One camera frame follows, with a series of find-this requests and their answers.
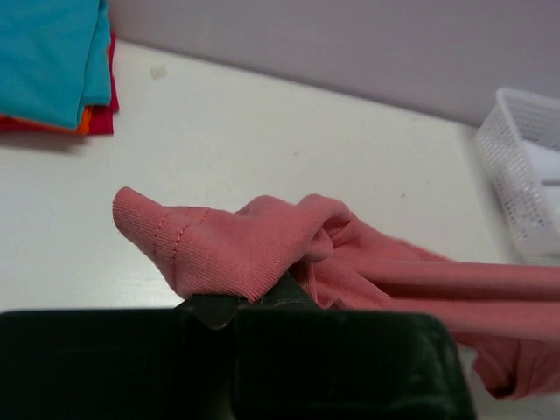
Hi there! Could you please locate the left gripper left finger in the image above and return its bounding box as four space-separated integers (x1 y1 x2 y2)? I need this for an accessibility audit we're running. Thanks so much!
1 296 239 419

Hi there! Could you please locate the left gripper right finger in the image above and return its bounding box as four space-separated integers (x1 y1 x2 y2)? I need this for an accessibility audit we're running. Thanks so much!
231 299 475 419

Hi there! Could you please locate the salmon pink t-shirt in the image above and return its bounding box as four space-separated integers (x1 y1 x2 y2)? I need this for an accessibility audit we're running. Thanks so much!
112 187 559 399

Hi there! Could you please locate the folded orange t-shirt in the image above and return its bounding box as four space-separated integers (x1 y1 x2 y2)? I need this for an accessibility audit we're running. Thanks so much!
1 107 92 135

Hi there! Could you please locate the folded teal t-shirt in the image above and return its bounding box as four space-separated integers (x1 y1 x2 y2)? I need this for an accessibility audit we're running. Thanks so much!
1 1 111 129

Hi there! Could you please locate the white plastic basket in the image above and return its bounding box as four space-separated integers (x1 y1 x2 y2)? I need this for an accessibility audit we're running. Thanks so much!
476 87 559 257

